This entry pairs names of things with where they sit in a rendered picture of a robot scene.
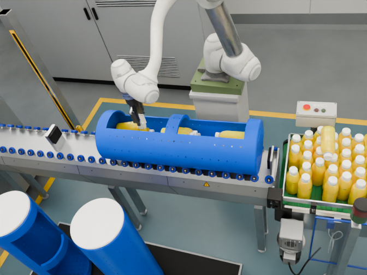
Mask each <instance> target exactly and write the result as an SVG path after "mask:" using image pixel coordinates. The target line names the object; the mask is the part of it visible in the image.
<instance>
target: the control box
mask: <svg viewBox="0 0 367 275"><path fill-rule="evenodd" d="M305 104H309V105H310V108H309V109H304V108H303V106H304V105H305ZM322 105H323V106H322ZM324 105H325V106H324ZM315 108H318V112H315V111H314V109H315ZM322 109H325V110H326V111H325V112H322V111H321V110H322ZM336 117H337V103H325V102H312V101H298V102H297V113H296V122H295V126H297V127H313V128H318V127H319V126H323V127H324V126H327V125H329V126H332V127H334V128H335V122H336Z"/></svg>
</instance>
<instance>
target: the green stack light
mask: <svg viewBox="0 0 367 275"><path fill-rule="evenodd" d="M350 218H351V220H352V221H353V222H355V223H356V224H364V223H366V222H367V217H366V218H359V217H357V216H355V215H354V214H353V212H352V210H351V213H350Z"/></svg>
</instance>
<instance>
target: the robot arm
mask: <svg viewBox="0 0 367 275"><path fill-rule="evenodd" d="M176 1H177V0H157V2H156V4H155V7H154V10H153V13H152V18H151V50H150V61H149V63H148V65H147V67H146V68H145V69H144V70H142V71H139V72H138V73H136V72H135V71H134V69H133V68H132V67H131V65H130V64H129V63H128V62H127V61H126V60H125V59H118V60H116V61H115V62H114V63H113V64H112V65H111V74H112V77H113V80H114V83H115V85H116V86H117V88H118V89H119V90H120V93H121V95H122V97H123V99H125V101H126V103H127V104H128V105H129V108H130V111H129V112H128V114H129V115H130V117H131V119H132V121H133V123H136V124H137V126H138V128H139V129H144V127H143V124H142V122H145V123H147V122H146V119H145V117H144V114H145V112H143V111H144V107H143V103H144V104H152V103H154V102H155V101H156V100H157V99H158V97H159V89H158V87H157V84H158V81H157V74H158V71H159V68H160V66H161V61H162V44H163V24H164V19H165V17H166V15H167V13H168V11H169V10H170V8H171V7H172V6H173V5H174V3H175V2H176ZM196 1H197V2H198V4H199V5H200V6H201V7H203V8H205V10H206V13H207V15H208V17H209V19H210V21H211V23H212V26H213V28H214V30H215V32H216V33H213V34H211V35H209V36H208V38H207V39H206V41H205V44H204V50H203V53H204V64H205V66H204V67H198V71H199V72H202V73H204V74H203V76H202V77H201V80H202V81H214V82H223V83H228V82H229V78H230V76H231V77H233V78H235V79H238V80H240V81H252V80H255V79H256V78H257V77H258V75H259V74H260V72H261V64H260V62H259V60H258V58H257V57H255V56H254V54H253V53H252V52H251V51H250V49H249V48H248V47H247V45H246V44H244V43H241V41H240V38H239V36H238V33H237V31H236V28H235V26H234V23H233V20H232V18H231V15H230V13H229V10H228V8H227V5H226V3H225V0H196ZM138 113H139V114H138ZM139 118H140V119H139Z"/></svg>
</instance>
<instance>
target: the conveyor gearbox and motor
mask: <svg viewBox="0 0 367 275"><path fill-rule="evenodd" d="M277 244H278V245H279V252H280V258H281V260H282V261H283V264H287V265H289V269H290V271H291V272H292V273H293V275H300V274H301V272H302V270H303V268H304V267H305V265H306V264H307V263H308V262H309V261H310V259H308V260H307V262H306V263H305V264H304V265H303V267H302V268H301V270H300V272H299V273H298V274H295V273H294V272H293V271H292V269H291V265H293V266H295V264H297V263H298V262H299V260H300V256H301V250H302V249H303V248H304V246H305V237H304V221H301V220H296V219H290V218H289V219H286V218H281V223H280V232H279V233H278V235H277Z"/></svg>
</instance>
